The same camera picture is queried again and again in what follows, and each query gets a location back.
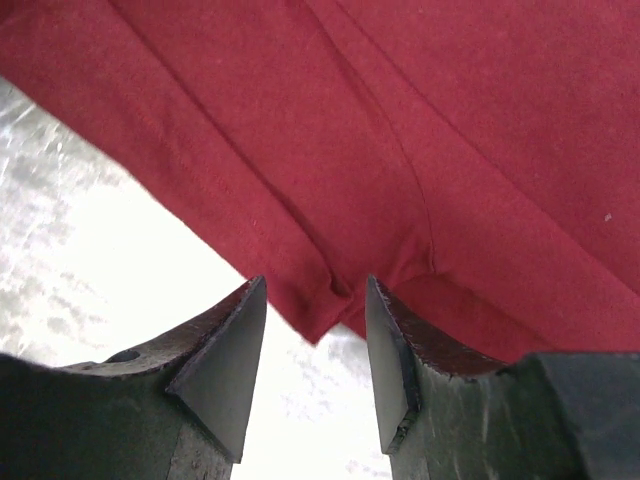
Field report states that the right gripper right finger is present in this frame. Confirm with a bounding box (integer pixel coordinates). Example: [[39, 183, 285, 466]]
[[365, 278, 639, 479]]

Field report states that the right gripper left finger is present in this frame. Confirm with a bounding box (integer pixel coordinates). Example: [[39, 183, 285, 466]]
[[1, 276, 267, 479]]

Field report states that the maroon t shirt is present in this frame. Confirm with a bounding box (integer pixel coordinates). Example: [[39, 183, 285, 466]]
[[1, 1, 639, 361]]

